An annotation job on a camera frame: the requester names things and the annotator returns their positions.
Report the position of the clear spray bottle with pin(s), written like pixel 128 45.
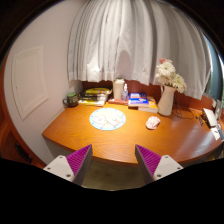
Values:
pixel 125 94

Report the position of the cream ceramic vase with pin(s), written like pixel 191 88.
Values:
pixel 166 101

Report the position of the red-brown book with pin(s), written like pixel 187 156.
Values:
pixel 116 101

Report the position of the orange book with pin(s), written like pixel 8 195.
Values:
pixel 152 106

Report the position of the white box device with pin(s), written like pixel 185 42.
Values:
pixel 210 117

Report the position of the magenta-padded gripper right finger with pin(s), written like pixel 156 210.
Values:
pixel 149 160

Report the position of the blue book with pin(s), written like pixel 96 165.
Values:
pixel 138 99

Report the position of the green mug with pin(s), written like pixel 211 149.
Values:
pixel 72 99

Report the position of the pink computer mouse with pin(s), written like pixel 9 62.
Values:
pixel 152 122

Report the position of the white flower bunch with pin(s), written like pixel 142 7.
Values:
pixel 168 75

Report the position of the round blue-rimmed mouse pad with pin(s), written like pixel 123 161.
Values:
pixel 107 119

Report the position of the white curtain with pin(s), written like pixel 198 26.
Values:
pixel 133 36

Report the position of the yellow and white book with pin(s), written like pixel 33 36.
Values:
pixel 91 102

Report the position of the white lidded tumbler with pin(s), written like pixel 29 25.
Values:
pixel 118 89

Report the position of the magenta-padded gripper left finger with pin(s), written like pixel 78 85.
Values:
pixel 78 159

